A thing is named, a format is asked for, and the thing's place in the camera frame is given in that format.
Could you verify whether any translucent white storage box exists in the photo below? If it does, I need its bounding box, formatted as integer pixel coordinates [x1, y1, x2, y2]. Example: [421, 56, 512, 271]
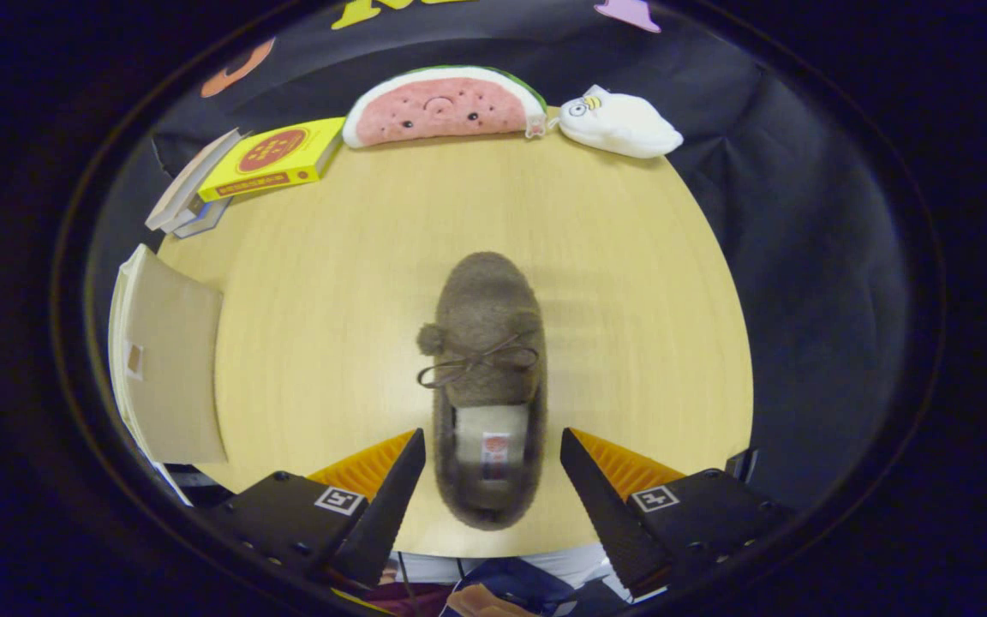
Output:
[108, 244, 229, 468]

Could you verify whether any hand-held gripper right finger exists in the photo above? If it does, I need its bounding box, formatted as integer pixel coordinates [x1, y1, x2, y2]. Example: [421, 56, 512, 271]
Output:
[559, 427, 794, 601]

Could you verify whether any white plush toy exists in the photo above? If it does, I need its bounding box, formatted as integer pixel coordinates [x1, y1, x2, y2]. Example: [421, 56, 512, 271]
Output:
[556, 84, 684, 159]

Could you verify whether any grey book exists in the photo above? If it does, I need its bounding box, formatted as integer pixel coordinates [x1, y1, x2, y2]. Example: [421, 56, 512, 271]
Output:
[164, 195, 205, 236]

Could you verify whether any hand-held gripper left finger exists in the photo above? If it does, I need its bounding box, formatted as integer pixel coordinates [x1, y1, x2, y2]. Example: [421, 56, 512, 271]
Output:
[200, 428, 428, 594]

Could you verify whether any beige book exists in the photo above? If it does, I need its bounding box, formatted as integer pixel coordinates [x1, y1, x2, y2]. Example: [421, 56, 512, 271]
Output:
[145, 129, 242, 232]

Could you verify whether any blue cloth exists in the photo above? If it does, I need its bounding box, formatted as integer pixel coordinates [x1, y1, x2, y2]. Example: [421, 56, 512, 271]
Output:
[455, 559, 584, 617]

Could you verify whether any yellow book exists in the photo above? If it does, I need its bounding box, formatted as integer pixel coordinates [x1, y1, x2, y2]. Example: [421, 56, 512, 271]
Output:
[198, 117, 347, 203]

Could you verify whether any white cloth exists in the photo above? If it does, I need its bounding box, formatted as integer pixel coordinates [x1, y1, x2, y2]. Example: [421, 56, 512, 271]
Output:
[386, 544, 631, 601]

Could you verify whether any brown fuzzy shoe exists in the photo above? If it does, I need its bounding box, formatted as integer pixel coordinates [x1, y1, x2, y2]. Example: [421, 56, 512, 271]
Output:
[416, 250, 548, 532]

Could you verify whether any watermelon slice plush toy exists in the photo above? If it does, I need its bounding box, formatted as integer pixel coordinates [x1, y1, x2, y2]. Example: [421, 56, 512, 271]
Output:
[342, 66, 550, 149]

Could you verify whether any blue book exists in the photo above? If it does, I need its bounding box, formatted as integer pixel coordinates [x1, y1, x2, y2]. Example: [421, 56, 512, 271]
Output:
[175, 197, 233, 239]

